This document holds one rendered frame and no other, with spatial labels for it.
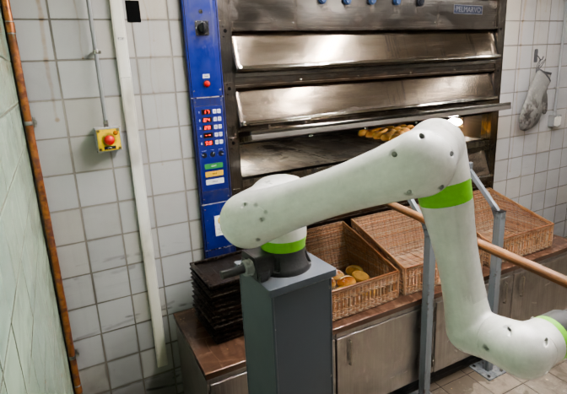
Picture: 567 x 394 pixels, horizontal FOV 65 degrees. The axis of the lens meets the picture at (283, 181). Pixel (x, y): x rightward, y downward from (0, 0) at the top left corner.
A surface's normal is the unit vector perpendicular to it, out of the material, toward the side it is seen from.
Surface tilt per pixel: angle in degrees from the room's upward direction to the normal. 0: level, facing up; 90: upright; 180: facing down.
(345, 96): 70
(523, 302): 90
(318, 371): 90
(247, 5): 90
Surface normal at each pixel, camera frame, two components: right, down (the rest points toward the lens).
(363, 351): 0.46, 0.21
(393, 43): 0.41, -0.14
